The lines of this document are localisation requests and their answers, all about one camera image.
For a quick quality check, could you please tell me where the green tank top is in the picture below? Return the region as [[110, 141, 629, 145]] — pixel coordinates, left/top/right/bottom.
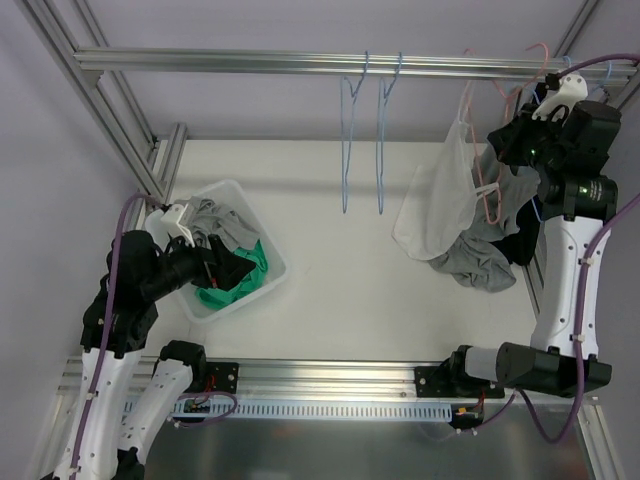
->
[[195, 240, 269, 311]]

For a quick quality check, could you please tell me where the pink wire hanger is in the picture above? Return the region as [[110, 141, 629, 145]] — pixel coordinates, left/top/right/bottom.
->
[[462, 42, 551, 226]]

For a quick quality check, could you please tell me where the grey tank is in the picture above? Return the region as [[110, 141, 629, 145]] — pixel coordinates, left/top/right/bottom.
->
[[428, 167, 539, 293], [187, 197, 260, 252]]

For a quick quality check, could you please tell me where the white tank top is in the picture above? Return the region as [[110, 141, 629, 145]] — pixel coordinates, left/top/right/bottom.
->
[[392, 81, 499, 261]]

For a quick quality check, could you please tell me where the blue wire hanger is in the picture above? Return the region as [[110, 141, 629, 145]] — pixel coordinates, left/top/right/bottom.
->
[[375, 52, 404, 215], [339, 50, 370, 214]]

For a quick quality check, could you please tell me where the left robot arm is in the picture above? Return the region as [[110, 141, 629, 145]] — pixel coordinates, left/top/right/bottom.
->
[[47, 230, 255, 479]]

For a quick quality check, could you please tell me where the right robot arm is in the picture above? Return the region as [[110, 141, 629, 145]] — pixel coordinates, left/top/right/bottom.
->
[[446, 100, 621, 398]]

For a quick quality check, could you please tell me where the blue hanger with black top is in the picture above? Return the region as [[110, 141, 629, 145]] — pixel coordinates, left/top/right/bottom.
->
[[504, 54, 574, 221]]

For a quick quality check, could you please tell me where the blue hanger far right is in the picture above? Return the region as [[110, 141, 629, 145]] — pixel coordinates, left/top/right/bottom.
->
[[589, 60, 613, 100]]

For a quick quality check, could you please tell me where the black tank top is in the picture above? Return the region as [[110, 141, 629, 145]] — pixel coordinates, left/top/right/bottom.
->
[[492, 196, 542, 266]]

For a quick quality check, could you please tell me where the white plastic basket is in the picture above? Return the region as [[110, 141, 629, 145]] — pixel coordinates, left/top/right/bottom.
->
[[145, 180, 289, 325]]

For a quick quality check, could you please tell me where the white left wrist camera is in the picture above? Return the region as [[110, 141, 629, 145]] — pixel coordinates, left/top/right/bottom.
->
[[160, 200, 195, 247]]

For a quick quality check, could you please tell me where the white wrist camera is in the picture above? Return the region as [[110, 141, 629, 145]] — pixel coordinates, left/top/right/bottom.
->
[[532, 73, 588, 122], [160, 200, 195, 247]]

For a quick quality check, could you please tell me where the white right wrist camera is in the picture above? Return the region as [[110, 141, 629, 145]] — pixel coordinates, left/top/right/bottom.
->
[[532, 73, 588, 122]]

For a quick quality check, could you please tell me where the aluminium frame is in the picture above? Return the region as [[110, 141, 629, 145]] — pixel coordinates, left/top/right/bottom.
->
[[14, 0, 640, 480]]

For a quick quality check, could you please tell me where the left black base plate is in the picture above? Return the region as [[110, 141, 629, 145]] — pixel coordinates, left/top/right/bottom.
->
[[204, 361, 240, 394]]

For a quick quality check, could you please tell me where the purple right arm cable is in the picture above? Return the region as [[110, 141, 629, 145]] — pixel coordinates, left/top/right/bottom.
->
[[514, 49, 640, 444]]

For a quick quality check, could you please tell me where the white slotted cable duct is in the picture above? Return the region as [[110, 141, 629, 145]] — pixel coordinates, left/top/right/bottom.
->
[[171, 396, 453, 423]]

